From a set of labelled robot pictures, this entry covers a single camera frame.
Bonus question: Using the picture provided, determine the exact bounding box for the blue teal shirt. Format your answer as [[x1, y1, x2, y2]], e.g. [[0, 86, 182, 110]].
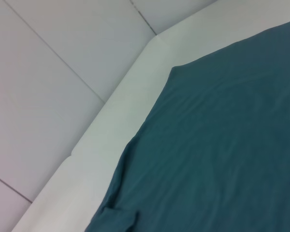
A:
[[85, 18, 290, 232]]

